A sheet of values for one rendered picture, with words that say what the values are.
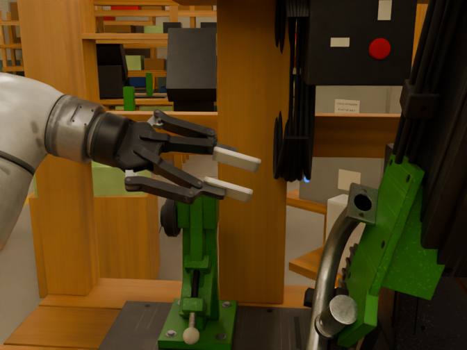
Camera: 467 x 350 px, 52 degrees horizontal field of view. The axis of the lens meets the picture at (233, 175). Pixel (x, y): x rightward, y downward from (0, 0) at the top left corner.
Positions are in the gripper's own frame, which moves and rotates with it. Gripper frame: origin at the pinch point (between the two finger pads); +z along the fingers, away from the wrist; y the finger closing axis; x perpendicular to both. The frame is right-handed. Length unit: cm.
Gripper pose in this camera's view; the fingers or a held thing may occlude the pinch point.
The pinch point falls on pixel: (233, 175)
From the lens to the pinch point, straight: 68.8
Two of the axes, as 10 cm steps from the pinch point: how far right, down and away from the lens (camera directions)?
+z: 9.6, 2.8, -0.1
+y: 2.5, -8.3, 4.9
